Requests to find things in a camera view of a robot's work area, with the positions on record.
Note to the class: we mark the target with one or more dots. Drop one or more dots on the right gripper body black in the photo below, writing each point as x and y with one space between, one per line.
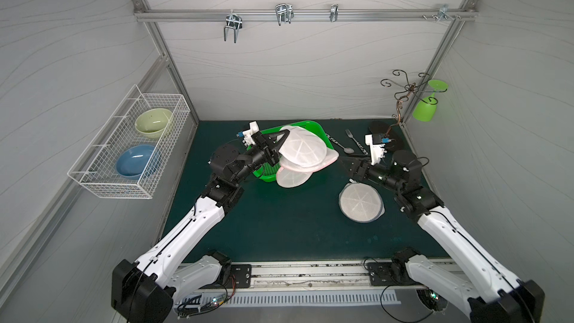
359 167

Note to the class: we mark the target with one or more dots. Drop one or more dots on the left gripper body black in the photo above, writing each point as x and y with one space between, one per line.
269 147

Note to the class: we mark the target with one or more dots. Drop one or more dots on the green plastic basket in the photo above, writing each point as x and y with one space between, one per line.
278 152

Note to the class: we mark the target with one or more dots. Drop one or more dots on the round white mesh bag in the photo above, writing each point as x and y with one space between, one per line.
305 154

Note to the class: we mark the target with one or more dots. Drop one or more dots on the white mesh laundry bag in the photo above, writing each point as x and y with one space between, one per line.
361 203

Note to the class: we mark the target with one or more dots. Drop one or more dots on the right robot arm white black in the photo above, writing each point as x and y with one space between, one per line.
517 300

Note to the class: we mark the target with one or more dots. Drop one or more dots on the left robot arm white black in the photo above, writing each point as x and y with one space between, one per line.
230 167

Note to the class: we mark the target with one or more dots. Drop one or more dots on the green plastic wine glass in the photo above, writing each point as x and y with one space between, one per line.
426 107

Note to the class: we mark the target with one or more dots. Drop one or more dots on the metal cup holder stand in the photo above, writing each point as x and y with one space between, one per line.
409 91

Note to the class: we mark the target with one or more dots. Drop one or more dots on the light green ceramic bowl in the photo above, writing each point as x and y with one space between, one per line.
152 124

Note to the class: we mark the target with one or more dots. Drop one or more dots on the metal double hook left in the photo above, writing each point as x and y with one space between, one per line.
234 24

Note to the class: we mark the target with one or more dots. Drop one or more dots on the metal double hook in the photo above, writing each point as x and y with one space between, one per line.
234 24
284 13

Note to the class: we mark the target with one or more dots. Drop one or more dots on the metal double hook middle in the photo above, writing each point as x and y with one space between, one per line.
284 13

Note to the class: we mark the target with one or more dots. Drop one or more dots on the blue ceramic bowl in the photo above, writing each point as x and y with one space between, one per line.
137 162

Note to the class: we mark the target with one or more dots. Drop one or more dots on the metal clip hook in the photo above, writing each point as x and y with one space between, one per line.
334 12

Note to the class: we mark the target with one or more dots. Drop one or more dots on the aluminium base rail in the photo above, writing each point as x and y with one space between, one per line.
309 273

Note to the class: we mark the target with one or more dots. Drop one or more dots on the white wire wall basket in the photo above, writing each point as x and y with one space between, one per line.
95 169

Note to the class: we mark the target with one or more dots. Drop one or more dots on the white slotted cable duct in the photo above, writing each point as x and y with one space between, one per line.
347 298

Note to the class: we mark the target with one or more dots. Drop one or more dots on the metal bracket hook right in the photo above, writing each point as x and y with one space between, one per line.
443 15

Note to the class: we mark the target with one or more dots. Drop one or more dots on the aluminium top rail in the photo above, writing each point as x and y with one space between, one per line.
144 14

